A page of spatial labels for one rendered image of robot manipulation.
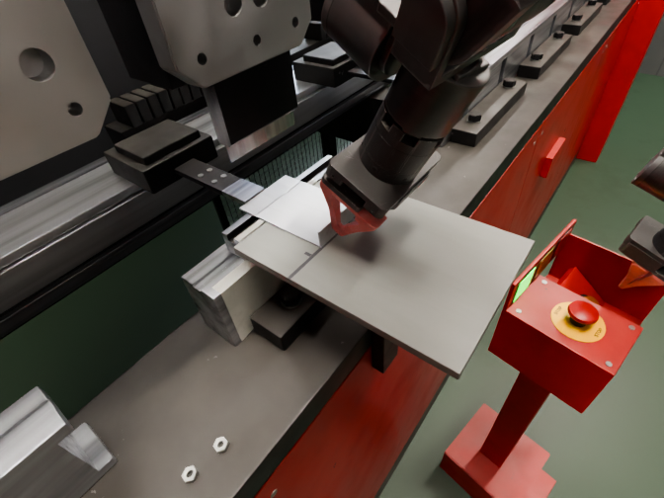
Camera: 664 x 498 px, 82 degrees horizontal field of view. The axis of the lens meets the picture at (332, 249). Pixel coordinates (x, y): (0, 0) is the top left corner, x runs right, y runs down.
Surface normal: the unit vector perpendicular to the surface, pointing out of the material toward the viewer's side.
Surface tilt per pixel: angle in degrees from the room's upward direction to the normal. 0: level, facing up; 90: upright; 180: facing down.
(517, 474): 0
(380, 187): 28
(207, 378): 0
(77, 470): 90
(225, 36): 90
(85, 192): 0
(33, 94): 90
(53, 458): 90
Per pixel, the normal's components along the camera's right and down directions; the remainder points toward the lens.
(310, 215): -0.08, -0.72
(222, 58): 0.79, 0.37
